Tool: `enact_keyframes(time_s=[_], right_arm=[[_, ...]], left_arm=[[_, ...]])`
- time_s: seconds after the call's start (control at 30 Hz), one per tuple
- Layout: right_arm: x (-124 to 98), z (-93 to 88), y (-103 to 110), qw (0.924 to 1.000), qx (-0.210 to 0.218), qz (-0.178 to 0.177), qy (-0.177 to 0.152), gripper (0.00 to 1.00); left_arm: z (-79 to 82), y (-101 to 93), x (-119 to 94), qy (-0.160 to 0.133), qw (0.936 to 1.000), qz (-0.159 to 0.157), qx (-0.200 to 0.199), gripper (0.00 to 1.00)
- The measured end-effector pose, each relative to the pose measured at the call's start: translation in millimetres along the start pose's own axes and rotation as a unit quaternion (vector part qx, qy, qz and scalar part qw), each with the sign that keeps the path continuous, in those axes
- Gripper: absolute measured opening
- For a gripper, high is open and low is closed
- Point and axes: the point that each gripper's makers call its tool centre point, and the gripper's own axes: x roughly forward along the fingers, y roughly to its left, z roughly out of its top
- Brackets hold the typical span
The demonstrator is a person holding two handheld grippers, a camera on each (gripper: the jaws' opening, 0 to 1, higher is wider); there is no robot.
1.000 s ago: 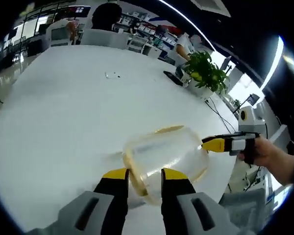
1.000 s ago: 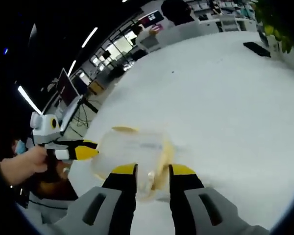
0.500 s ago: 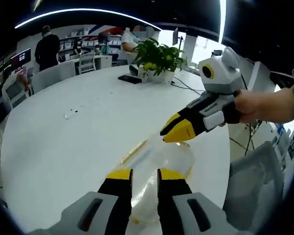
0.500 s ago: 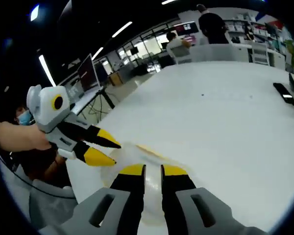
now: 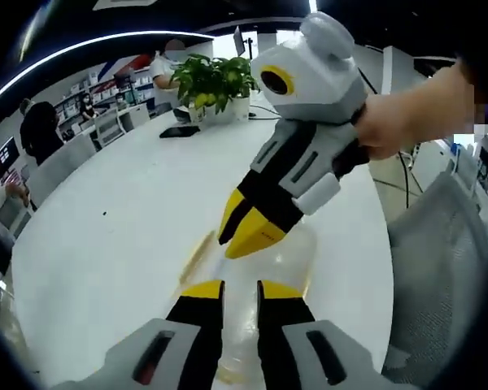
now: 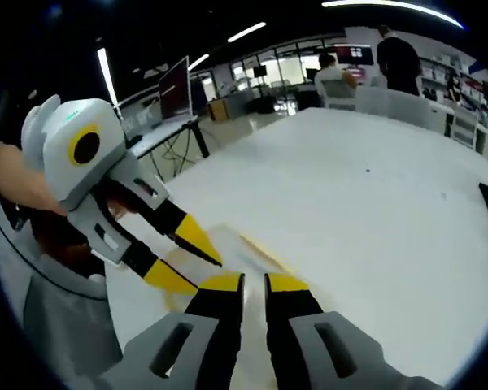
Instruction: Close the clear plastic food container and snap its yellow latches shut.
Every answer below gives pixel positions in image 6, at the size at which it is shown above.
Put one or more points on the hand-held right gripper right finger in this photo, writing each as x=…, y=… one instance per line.
x=309, y=353

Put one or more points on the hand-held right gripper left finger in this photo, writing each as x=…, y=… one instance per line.
x=203, y=345

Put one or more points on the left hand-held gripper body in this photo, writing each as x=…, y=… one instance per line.
x=65, y=162

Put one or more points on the white side desk black legs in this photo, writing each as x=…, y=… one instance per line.
x=162, y=134

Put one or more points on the ceiling light strip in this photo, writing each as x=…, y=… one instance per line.
x=390, y=6
x=106, y=77
x=246, y=32
x=198, y=62

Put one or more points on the brown cabinet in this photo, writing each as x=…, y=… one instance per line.
x=216, y=110

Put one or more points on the open silver laptop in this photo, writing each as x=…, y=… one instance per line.
x=175, y=89

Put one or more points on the small black monitor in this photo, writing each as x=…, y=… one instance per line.
x=260, y=71

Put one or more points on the white shelves with boxes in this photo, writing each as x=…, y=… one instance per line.
x=471, y=81

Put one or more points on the red wall screen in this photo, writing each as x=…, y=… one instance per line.
x=354, y=55

